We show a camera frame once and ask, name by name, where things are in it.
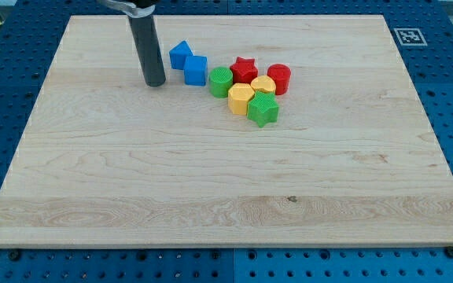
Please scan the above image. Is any red cylinder block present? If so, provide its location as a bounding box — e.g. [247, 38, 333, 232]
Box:
[267, 64, 292, 95]

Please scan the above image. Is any green cylinder block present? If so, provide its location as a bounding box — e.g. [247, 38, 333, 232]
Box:
[209, 67, 233, 98]

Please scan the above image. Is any red star block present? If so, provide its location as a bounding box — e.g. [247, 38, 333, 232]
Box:
[230, 57, 258, 83]

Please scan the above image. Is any white fiducial marker tag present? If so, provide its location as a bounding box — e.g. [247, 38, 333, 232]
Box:
[394, 28, 427, 46]

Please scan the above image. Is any yellow heart block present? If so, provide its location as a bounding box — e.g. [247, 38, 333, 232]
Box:
[250, 75, 276, 94]

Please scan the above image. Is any blue triangular prism block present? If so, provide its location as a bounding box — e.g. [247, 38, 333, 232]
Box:
[169, 40, 193, 70]

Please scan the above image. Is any silver metal clamp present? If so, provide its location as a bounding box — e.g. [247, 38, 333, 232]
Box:
[97, 0, 156, 18]

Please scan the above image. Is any light wooden board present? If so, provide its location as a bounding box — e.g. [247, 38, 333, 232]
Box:
[0, 15, 453, 249]

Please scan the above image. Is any green star block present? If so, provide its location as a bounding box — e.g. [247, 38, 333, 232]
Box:
[247, 91, 279, 127]

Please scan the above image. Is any yellow hexagon block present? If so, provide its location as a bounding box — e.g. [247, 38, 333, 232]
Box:
[227, 83, 255, 116]

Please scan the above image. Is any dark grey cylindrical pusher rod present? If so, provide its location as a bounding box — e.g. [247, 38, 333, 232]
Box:
[129, 15, 166, 87]

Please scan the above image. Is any blue cube block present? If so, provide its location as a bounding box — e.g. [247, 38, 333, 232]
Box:
[183, 56, 208, 86]

